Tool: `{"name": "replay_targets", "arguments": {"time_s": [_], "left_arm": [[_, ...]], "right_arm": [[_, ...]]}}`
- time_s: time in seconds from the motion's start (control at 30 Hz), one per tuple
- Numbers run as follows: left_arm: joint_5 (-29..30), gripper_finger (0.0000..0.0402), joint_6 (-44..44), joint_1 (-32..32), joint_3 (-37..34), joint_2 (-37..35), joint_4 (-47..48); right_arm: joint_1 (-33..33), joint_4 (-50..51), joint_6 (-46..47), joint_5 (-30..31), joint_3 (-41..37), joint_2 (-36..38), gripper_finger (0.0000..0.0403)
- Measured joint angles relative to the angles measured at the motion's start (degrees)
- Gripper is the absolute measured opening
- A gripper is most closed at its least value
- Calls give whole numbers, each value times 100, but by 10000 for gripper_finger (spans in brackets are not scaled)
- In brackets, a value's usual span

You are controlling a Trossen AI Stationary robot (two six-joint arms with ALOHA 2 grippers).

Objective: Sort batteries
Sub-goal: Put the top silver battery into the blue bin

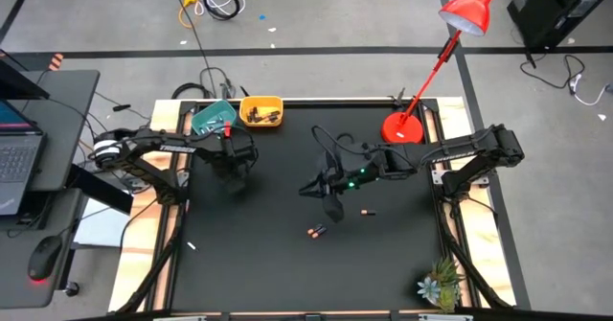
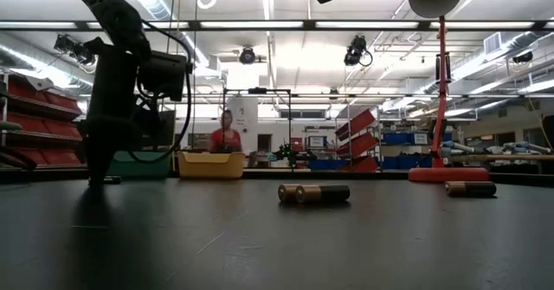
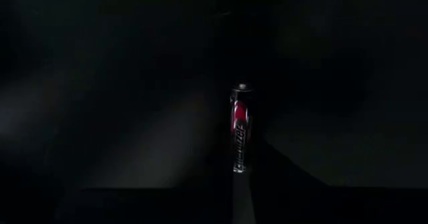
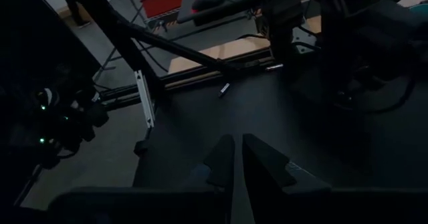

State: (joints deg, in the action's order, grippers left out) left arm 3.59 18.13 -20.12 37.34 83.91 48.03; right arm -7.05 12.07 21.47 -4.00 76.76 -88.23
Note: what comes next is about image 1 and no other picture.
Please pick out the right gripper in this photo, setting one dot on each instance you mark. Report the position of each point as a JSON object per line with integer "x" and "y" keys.
{"x": 356, "y": 167}

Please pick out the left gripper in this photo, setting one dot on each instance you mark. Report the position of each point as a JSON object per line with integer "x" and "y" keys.
{"x": 234, "y": 151}

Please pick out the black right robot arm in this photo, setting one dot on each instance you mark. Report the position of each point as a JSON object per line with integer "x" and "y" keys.
{"x": 450, "y": 157}

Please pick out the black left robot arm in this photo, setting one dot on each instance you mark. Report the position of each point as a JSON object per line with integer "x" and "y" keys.
{"x": 177, "y": 147}

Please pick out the teal plastic bin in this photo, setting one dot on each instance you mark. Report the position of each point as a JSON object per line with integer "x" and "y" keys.
{"x": 218, "y": 110}

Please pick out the yellow plastic bin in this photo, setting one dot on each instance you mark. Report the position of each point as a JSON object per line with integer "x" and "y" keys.
{"x": 261, "y": 101}

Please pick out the red desk lamp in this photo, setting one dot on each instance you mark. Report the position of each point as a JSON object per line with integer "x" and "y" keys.
{"x": 402, "y": 131}

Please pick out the small succulent plant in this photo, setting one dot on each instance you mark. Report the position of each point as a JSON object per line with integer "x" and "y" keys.
{"x": 443, "y": 278}

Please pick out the black computer desk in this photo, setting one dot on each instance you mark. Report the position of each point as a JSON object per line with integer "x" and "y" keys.
{"x": 72, "y": 120}

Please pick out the black desk caster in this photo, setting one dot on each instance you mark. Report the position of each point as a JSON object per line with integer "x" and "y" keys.
{"x": 72, "y": 289}

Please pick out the black computer mouse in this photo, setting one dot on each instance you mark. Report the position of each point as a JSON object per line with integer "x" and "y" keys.
{"x": 45, "y": 256}

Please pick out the orange black striped marker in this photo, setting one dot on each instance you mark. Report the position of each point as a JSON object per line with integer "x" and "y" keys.
{"x": 55, "y": 62}

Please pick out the dark laptop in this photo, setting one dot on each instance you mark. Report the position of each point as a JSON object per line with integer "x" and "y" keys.
{"x": 19, "y": 163}

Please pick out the black desk monitor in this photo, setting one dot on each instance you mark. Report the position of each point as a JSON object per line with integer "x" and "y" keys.
{"x": 14, "y": 84}

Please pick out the black computer tower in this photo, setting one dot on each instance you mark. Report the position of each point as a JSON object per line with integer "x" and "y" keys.
{"x": 541, "y": 9}

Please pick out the black aluminium table frame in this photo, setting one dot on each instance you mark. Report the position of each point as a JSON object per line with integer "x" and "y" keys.
{"x": 297, "y": 103}

